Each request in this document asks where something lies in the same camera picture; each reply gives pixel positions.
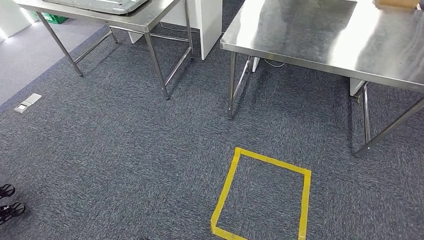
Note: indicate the stainless steel workbench table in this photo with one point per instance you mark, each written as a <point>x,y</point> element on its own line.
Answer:
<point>314,30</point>
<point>155,13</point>

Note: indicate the white cabinet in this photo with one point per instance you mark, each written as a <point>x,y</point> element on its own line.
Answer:
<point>212,26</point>

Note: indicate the yellow floor tape rectangle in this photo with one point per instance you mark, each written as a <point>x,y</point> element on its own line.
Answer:
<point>304,198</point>

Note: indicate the metal floor outlet plate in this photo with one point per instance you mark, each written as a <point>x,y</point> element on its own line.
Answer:
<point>28,103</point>

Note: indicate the green plastic crate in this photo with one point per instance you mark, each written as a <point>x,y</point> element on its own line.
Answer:
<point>54,18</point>

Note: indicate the brown cardboard box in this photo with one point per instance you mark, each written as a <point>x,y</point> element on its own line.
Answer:
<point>397,3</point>

